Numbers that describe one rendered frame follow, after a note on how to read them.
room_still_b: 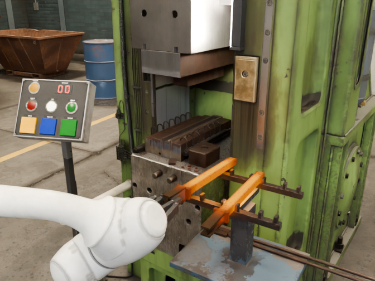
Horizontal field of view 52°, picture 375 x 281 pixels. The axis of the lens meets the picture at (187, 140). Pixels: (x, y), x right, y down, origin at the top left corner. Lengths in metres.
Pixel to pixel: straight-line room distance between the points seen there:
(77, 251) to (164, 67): 0.91
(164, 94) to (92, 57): 4.41
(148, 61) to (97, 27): 8.13
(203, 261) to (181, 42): 0.79
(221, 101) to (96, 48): 4.35
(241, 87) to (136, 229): 0.93
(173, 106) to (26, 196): 1.30
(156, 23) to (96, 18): 8.16
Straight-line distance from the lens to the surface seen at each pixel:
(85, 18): 9.93
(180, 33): 1.48
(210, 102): 2.04
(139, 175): 1.72
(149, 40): 1.58
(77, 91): 1.85
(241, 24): 1.47
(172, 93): 1.92
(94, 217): 0.73
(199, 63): 1.61
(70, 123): 1.82
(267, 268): 1.37
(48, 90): 1.92
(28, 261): 2.73
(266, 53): 1.47
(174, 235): 1.73
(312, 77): 1.81
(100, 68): 6.22
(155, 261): 1.91
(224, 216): 1.11
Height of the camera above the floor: 1.57
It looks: 21 degrees down
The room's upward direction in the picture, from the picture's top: straight up
